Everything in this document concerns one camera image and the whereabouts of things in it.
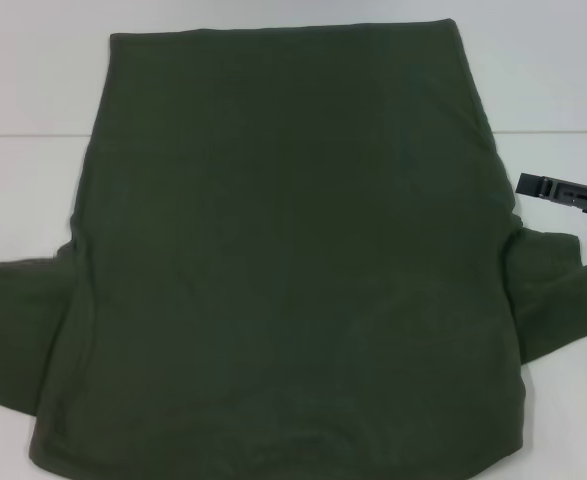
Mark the dark green shirt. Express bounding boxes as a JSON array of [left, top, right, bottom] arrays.
[[0, 18, 587, 480]]

